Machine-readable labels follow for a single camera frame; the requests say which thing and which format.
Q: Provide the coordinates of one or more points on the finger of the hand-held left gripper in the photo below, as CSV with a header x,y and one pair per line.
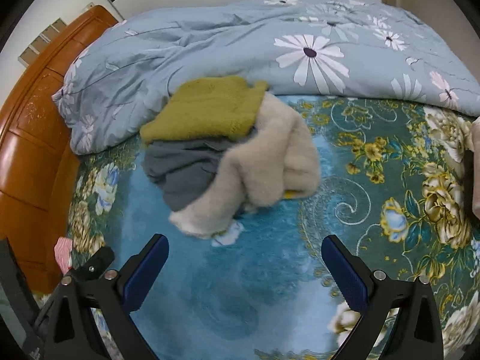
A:
x,y
101,259

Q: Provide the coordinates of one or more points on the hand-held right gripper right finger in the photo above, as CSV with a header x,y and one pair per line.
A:
x,y
345,270

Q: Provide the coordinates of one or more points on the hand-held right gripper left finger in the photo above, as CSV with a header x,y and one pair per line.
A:
x,y
146,270

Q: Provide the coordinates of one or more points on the beige fuzzy sweater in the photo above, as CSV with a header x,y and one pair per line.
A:
x,y
277,157

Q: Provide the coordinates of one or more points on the small pink cloth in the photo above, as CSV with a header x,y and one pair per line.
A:
x,y
63,251

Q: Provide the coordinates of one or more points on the teal floral bed sheet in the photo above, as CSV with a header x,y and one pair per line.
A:
x,y
232,288

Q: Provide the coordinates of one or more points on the grey garment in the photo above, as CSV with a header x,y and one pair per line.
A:
x,y
183,172

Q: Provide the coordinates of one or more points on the orange wooden headboard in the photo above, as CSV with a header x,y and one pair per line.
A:
x,y
30,138

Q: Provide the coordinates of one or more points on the pale pink garment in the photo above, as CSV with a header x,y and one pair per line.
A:
x,y
477,195

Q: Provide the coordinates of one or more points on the olive green knit sweater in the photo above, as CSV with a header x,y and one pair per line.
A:
x,y
206,108

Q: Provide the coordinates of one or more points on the light blue floral quilt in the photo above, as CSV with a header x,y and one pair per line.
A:
x,y
225,37

